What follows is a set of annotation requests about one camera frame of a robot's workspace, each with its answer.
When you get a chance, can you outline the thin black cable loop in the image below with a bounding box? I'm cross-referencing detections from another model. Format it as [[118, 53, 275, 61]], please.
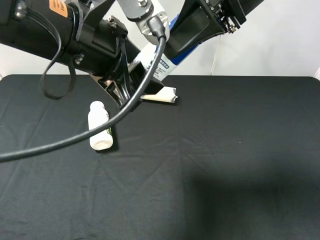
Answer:
[[39, 14, 77, 101]]

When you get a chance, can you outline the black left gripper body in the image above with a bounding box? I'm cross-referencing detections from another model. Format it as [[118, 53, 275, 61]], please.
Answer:
[[67, 0, 140, 77]]

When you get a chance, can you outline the thick black cable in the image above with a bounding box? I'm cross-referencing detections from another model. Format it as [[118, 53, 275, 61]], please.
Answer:
[[0, 14, 168, 163]]

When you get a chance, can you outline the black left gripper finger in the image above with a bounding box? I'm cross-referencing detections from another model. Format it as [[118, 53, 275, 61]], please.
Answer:
[[89, 73, 137, 110], [128, 62, 165, 96]]

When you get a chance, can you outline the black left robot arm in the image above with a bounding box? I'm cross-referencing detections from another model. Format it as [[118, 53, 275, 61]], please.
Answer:
[[0, 0, 147, 107]]

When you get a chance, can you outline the blue and white bottle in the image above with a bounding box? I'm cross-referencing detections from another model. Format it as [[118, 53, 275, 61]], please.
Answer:
[[153, 14, 201, 81]]

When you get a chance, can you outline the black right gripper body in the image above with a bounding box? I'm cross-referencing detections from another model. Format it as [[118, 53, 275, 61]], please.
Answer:
[[179, 0, 247, 36]]

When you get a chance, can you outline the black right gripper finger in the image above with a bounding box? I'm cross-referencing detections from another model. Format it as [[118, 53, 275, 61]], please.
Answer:
[[165, 11, 225, 60]]

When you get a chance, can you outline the grey metal camera mount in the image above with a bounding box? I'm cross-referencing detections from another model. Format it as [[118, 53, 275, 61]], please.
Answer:
[[117, 0, 170, 38]]

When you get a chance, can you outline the white bottle with green label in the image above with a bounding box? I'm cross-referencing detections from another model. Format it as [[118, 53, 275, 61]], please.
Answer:
[[88, 101, 114, 151]]

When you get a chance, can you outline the black tablecloth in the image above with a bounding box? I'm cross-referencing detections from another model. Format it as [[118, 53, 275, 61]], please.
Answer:
[[0, 76, 320, 240]]

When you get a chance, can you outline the white paper roll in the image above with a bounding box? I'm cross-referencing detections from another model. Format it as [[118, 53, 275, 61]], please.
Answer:
[[140, 86, 178, 103]]

